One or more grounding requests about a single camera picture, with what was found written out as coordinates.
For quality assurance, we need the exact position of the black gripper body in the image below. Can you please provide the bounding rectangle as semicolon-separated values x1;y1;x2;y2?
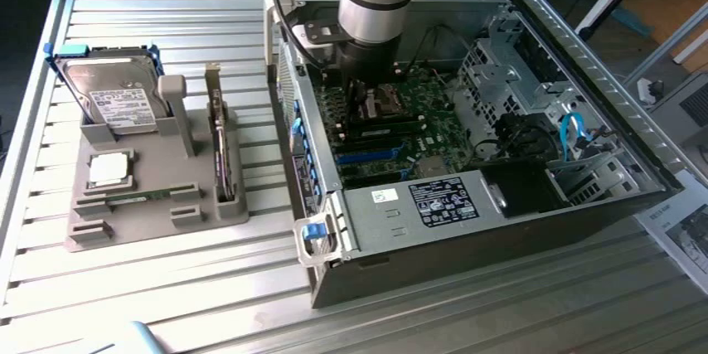
335;36;404;86

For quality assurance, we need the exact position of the installed black RAM stick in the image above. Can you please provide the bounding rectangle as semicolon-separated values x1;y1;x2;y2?
353;118;420;140

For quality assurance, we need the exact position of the green RAM stick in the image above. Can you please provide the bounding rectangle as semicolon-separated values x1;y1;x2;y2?
103;188;177;203

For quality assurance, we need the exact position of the green motherboard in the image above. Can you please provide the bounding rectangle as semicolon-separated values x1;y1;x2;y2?
309;64;475;190

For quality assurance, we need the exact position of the metal disk bay cage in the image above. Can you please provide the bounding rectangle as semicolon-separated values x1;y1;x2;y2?
453;0;572;139

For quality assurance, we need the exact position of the grey power supply unit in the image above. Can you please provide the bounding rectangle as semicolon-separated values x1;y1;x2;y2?
341;168;511;250

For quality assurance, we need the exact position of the grey case latch blue tab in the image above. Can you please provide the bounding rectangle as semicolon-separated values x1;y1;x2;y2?
291;213;340;269

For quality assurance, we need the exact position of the hard disk in blue carrier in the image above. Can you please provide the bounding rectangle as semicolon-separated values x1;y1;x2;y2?
43;40;168;137

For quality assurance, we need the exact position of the open black PC case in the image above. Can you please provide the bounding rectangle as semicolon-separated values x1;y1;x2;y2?
261;0;688;310

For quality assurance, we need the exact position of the grey parts rack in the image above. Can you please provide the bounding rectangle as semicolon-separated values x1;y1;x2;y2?
64;73;251;254

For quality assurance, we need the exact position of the silver CPU chip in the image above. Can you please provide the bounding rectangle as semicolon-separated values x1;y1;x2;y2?
87;153;133;186

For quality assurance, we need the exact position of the white power strip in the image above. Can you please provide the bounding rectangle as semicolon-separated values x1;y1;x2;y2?
633;75;665;103

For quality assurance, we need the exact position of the printed paper sheet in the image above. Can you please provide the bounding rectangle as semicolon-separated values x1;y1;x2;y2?
633;199;708;285

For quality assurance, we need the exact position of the light blue object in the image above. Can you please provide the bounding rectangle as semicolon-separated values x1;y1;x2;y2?
81;319;163;354

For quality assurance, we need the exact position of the CPU socket with metal frame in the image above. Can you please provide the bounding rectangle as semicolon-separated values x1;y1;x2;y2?
357;81;415;121

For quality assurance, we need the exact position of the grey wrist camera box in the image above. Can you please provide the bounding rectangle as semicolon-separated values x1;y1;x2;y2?
289;20;349;70

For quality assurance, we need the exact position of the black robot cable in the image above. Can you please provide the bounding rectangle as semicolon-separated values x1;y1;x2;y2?
271;0;328;71

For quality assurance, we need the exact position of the graphics card with metal bracket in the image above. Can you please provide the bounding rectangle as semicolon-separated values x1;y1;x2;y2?
203;61;237;207

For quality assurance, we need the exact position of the blue SATA wire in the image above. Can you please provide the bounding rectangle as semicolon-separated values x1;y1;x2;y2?
557;110;592;163

